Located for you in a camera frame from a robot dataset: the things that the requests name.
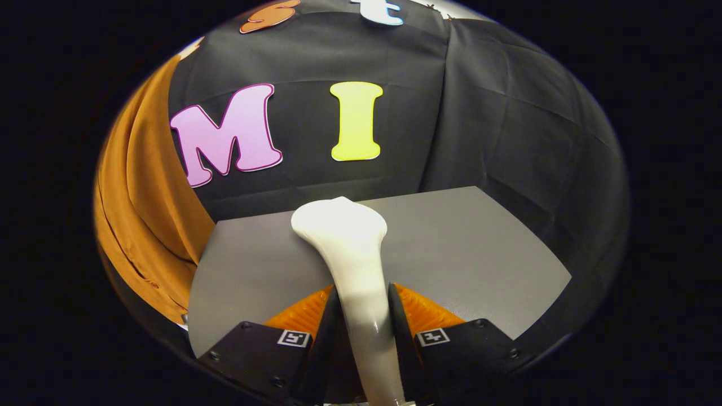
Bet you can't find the black backdrop cloth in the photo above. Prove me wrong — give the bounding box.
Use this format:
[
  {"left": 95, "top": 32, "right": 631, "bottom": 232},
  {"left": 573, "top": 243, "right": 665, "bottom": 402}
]
[{"left": 93, "top": 0, "right": 630, "bottom": 376}]

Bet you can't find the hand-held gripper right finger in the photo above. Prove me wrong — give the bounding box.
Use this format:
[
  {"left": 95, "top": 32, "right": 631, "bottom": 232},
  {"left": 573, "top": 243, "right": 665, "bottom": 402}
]
[{"left": 388, "top": 282, "right": 525, "bottom": 404}]

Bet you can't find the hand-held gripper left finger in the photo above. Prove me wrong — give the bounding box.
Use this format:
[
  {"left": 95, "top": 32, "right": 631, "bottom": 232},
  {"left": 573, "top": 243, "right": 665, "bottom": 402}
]
[{"left": 197, "top": 285, "right": 343, "bottom": 406}]

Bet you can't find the grey cabinet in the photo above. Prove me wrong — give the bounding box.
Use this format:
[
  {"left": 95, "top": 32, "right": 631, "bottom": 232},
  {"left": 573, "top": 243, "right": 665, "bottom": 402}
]
[{"left": 188, "top": 186, "right": 572, "bottom": 357}]

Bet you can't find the white garment steamer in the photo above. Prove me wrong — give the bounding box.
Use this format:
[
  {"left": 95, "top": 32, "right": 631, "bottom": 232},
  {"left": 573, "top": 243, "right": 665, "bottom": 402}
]
[{"left": 291, "top": 196, "right": 408, "bottom": 406}]

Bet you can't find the orange button-up shirt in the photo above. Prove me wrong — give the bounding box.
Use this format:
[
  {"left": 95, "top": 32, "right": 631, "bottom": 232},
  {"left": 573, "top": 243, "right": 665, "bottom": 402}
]
[{"left": 93, "top": 54, "right": 216, "bottom": 326}]

